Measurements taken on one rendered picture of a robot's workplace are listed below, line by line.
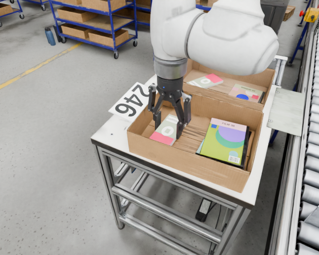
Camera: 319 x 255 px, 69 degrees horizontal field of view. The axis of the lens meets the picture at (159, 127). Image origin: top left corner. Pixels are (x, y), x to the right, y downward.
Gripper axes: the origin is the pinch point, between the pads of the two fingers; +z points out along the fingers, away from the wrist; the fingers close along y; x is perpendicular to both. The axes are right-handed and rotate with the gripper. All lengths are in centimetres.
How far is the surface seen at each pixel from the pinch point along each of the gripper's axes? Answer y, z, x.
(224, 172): -22.3, 0.1, 8.7
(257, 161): -30.0, 7.1, -6.2
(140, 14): 182, 62, -256
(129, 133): 8.0, -2.3, 11.0
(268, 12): -14, -22, -60
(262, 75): -21, 1, -51
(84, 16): 202, 42, -164
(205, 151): -14.3, 2.3, 2.1
